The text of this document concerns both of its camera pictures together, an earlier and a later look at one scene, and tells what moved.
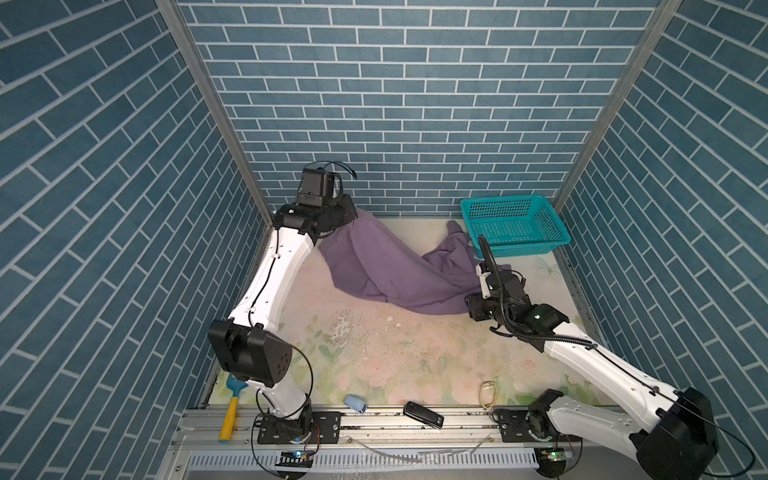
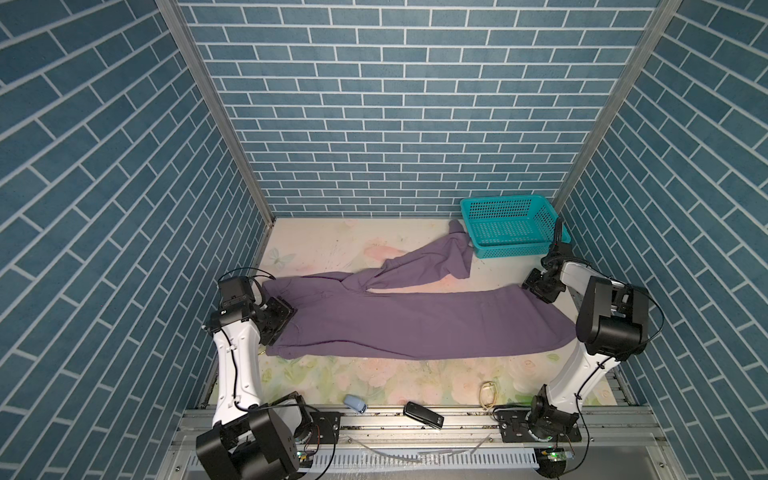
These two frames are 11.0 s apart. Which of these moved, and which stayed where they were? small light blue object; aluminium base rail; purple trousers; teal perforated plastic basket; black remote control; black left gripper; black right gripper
Moved: black right gripper; purple trousers; black left gripper
Stayed: small light blue object; teal perforated plastic basket; aluminium base rail; black remote control
